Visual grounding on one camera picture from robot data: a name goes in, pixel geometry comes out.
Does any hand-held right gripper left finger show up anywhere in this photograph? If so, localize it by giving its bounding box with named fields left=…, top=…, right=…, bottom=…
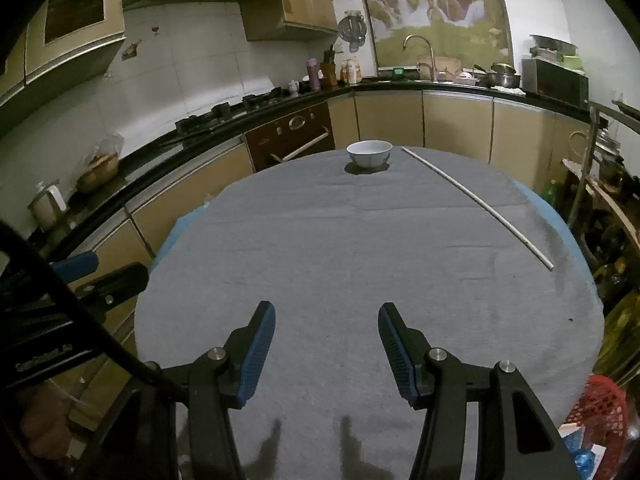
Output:
left=87, top=301, right=277, bottom=480

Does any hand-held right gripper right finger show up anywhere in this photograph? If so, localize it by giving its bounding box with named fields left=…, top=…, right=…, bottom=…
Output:
left=377, top=302, right=583, bottom=480

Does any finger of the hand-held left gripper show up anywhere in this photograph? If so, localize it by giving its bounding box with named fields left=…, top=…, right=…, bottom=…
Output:
left=49, top=251, right=100, bottom=279
left=70, top=262, right=150, bottom=307

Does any blue plastic bag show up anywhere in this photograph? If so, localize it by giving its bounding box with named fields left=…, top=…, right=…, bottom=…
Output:
left=570, top=447, right=596, bottom=473

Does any red plastic basket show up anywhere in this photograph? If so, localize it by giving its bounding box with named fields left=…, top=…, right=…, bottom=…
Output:
left=565, top=374, right=631, bottom=480

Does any clear bag of food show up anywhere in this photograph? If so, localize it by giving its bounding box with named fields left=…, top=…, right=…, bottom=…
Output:
left=75, top=132, right=125, bottom=195

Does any round grey-covered table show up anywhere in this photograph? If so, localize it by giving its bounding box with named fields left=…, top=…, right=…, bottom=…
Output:
left=134, top=146, right=606, bottom=480

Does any black kitchen countertop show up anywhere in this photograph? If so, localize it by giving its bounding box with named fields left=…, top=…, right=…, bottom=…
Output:
left=25, top=79, right=611, bottom=261

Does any thin white rod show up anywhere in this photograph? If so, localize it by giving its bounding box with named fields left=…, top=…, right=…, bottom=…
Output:
left=401, top=146, right=555, bottom=272

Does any black gas stove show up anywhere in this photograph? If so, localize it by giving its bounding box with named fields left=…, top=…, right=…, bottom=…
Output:
left=175, top=87, right=286, bottom=136

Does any white bowl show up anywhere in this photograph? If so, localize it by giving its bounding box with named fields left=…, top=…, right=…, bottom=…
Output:
left=346, top=140, right=393, bottom=170

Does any blue table underlay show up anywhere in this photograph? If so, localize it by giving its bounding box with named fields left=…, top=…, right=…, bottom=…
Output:
left=152, top=180, right=591, bottom=281

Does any built-in oven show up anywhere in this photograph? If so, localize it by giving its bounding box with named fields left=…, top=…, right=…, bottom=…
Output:
left=244, top=101, right=336, bottom=172

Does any cluttered storage rack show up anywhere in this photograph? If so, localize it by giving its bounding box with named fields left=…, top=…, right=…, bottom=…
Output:
left=562, top=95, right=640, bottom=381

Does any knife block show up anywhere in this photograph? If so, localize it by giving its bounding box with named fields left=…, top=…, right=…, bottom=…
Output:
left=320, top=46, right=338, bottom=88

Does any wooden cutting board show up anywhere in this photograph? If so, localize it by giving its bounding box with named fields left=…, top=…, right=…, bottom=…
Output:
left=432, top=56, right=465, bottom=82

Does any metal cooking pot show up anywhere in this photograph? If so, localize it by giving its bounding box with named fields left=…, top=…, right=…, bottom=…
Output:
left=487, top=62, right=522, bottom=88

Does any metal kitchen faucet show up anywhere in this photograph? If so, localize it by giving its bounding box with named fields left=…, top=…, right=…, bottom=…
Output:
left=403, top=35, right=437, bottom=81

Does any microwave oven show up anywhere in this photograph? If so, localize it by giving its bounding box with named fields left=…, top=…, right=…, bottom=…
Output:
left=522, top=57, right=591, bottom=108

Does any round hanging kitchen utensil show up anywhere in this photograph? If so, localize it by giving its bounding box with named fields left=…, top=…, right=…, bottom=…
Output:
left=337, top=10, right=371, bottom=53

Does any metal basin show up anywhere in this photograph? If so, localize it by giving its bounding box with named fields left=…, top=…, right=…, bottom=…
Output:
left=530, top=34, right=581, bottom=58

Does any black cable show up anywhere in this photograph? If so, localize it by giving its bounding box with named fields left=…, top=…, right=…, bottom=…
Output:
left=0, top=219, right=173, bottom=401

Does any glass-door wall cabinet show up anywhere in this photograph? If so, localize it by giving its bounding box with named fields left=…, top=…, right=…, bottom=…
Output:
left=0, top=0, right=126, bottom=126

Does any beige wall cabinet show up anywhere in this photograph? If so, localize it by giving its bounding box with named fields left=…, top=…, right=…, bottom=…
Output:
left=239, top=0, right=340, bottom=42

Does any waterfall wall poster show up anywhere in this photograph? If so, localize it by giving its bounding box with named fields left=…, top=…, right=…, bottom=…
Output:
left=356, top=0, right=511, bottom=68

